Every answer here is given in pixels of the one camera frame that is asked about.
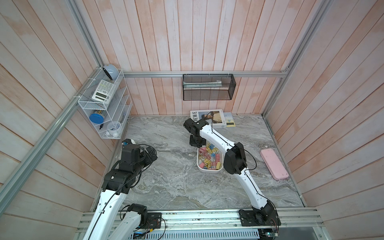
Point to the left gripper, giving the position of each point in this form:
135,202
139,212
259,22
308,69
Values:
149,160

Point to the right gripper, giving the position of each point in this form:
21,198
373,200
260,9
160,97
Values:
201,144

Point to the white storage box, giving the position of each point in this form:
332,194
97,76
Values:
209,159

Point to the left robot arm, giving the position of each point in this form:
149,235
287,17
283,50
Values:
120,186

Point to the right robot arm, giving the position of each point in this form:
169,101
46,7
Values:
263,212

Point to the white Loewe book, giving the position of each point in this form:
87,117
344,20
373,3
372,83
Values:
215,118

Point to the small yellow book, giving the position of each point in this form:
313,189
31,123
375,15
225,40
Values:
230,122

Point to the papers in mesh basket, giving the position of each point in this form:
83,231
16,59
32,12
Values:
198,85

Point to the blue lid container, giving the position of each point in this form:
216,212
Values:
97,117

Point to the white calculator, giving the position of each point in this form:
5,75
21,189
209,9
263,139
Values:
104,92

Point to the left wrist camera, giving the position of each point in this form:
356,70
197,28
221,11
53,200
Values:
128,142

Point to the black mesh wall basket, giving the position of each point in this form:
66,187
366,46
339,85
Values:
209,94

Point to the white wire shelf rack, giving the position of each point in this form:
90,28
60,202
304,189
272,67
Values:
117,110

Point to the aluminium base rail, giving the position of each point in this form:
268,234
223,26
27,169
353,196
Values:
226,224

